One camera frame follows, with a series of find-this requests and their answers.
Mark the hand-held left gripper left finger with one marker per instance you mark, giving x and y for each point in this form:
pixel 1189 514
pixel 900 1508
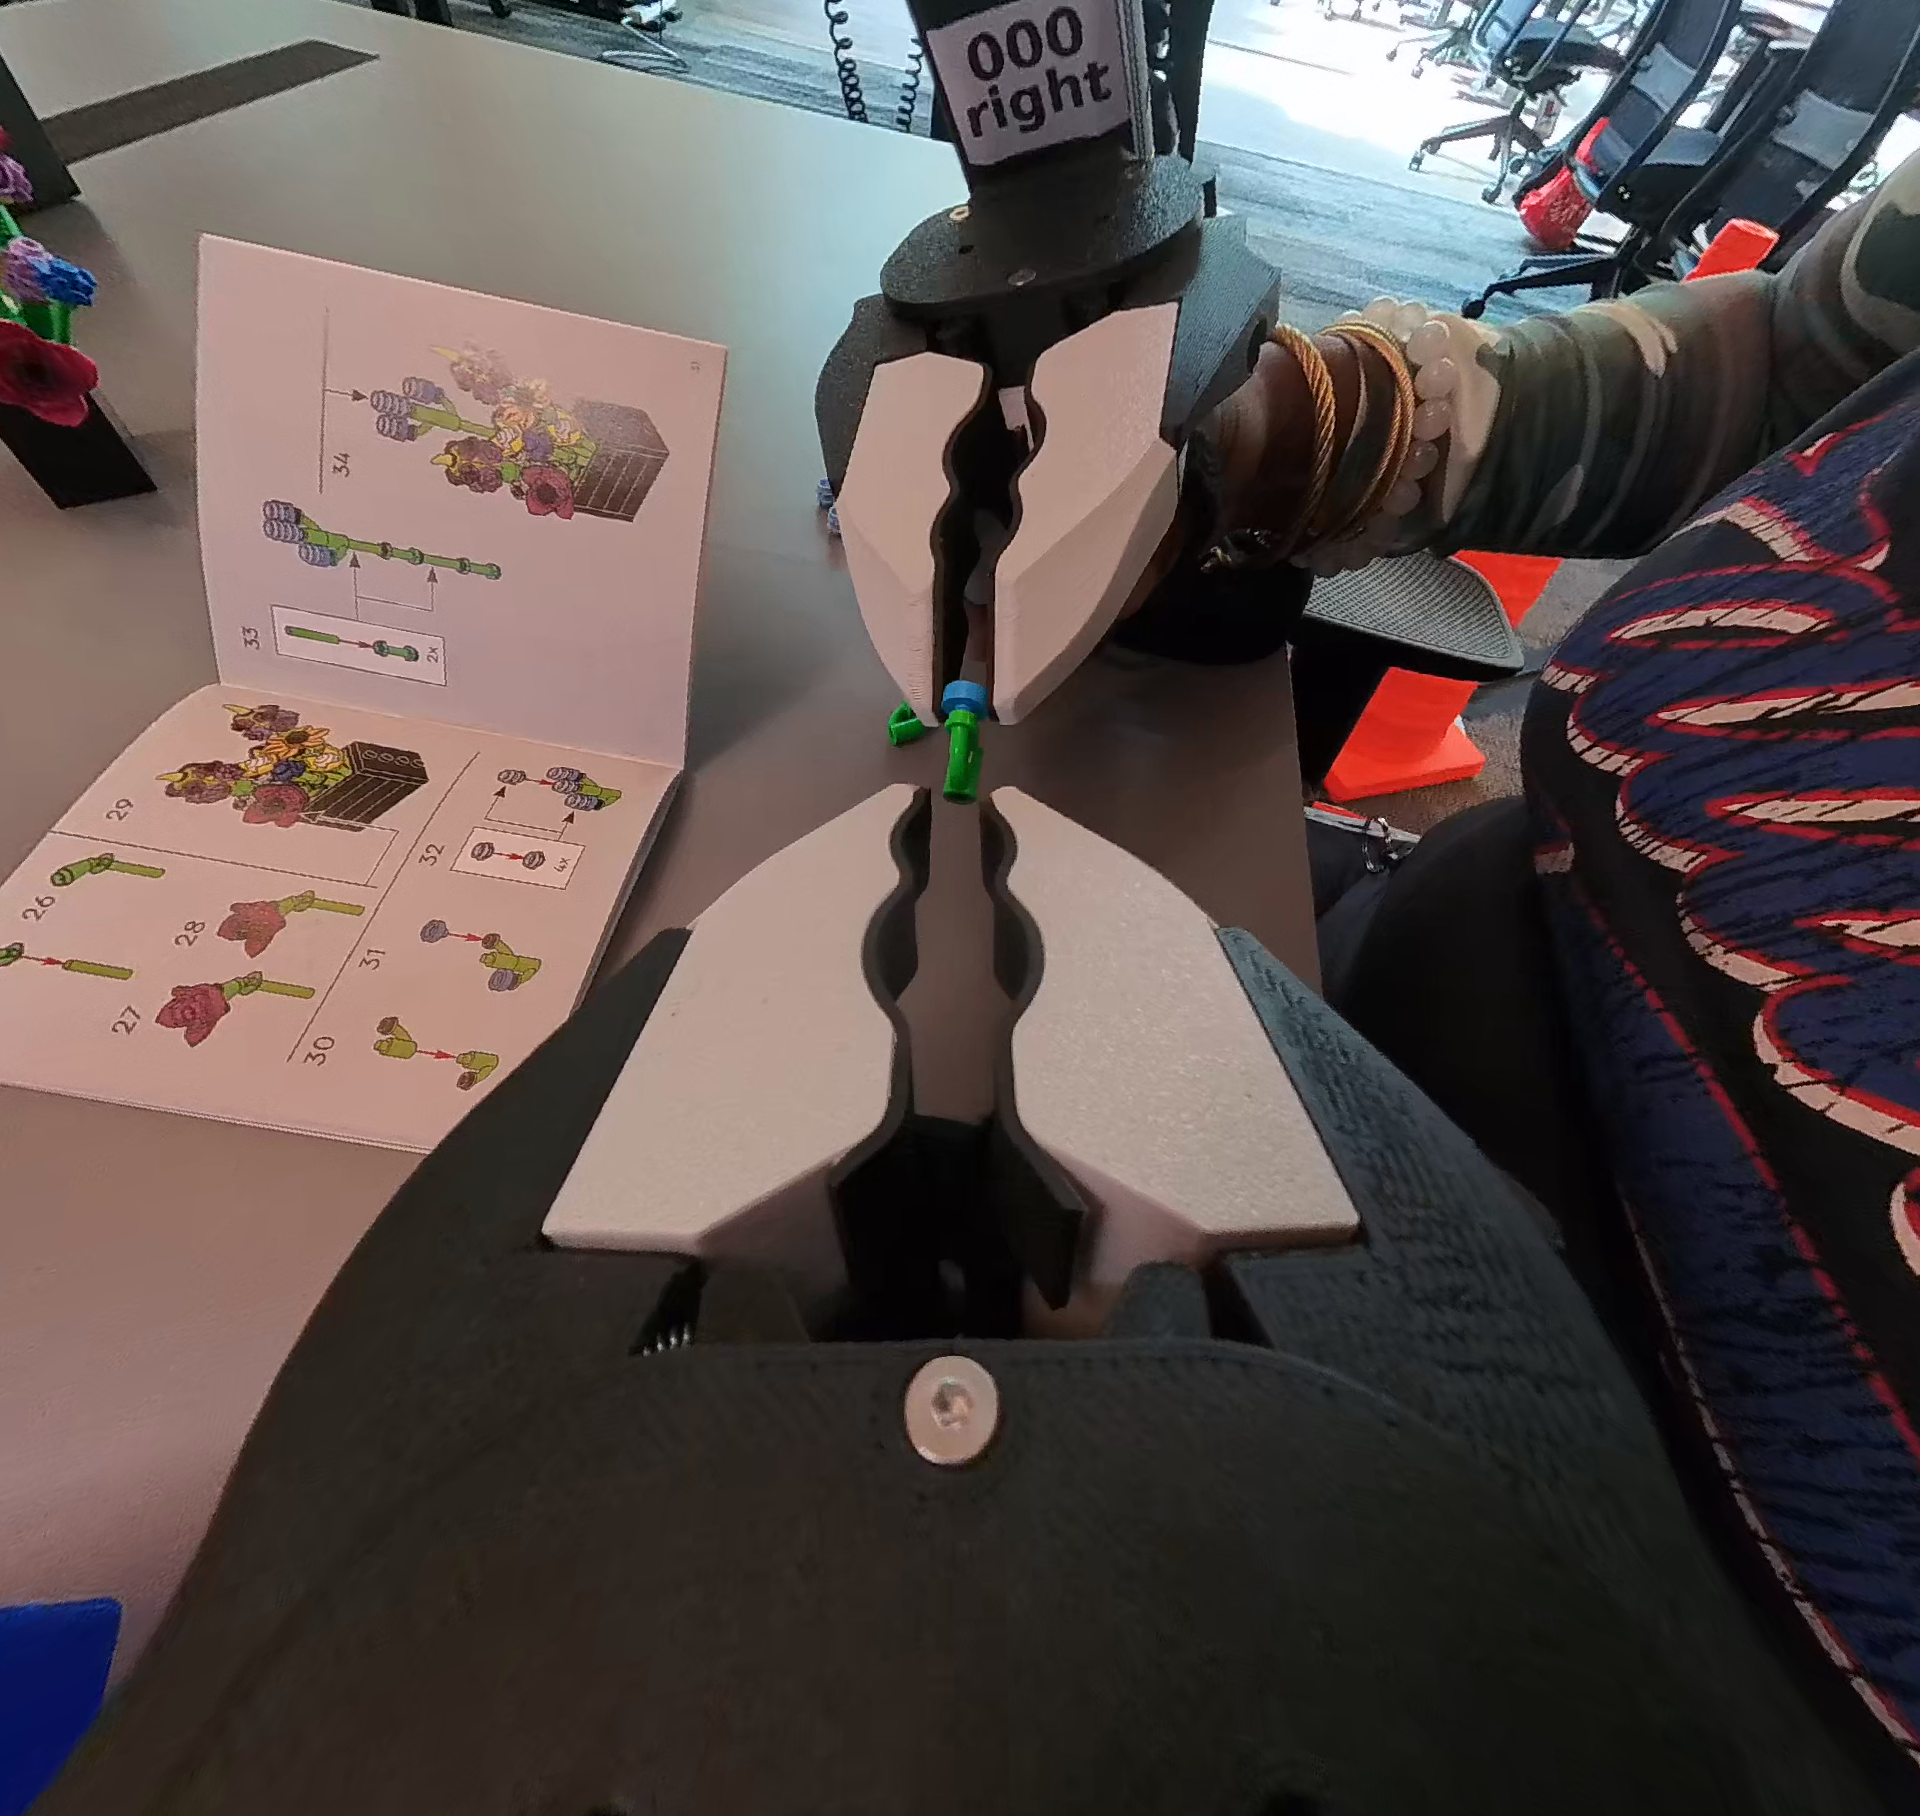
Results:
pixel 736 1082

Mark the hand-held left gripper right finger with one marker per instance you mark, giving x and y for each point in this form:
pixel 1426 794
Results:
pixel 1187 1067

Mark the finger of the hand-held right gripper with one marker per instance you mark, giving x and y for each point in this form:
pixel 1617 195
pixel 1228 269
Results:
pixel 1097 482
pixel 895 510

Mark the tiny pale blue lego stud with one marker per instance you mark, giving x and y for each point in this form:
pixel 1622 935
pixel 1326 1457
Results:
pixel 964 697
pixel 826 497

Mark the green lego leaf piece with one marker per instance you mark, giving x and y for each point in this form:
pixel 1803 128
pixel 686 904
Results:
pixel 901 722

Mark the short green lego stalk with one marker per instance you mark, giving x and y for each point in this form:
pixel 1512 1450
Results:
pixel 961 758

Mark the lego flower bouquet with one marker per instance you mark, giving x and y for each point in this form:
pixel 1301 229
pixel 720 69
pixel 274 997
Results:
pixel 54 347

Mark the magenta lego flower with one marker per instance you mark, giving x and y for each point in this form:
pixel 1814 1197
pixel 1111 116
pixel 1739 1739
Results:
pixel 37 370

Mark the large blue plastic bin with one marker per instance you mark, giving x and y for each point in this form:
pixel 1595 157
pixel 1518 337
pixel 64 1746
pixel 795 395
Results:
pixel 47 1712

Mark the person's right forearm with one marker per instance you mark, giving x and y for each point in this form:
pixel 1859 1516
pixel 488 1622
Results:
pixel 1681 391

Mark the lego instruction booklet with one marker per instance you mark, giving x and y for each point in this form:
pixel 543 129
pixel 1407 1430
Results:
pixel 450 557

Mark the person's right hand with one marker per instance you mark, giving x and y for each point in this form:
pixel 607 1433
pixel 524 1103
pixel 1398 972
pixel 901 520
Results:
pixel 1246 466

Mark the black rounded pad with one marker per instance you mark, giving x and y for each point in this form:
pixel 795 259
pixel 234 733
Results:
pixel 1395 620

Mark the red floor object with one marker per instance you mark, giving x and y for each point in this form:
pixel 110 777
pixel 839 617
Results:
pixel 1555 200

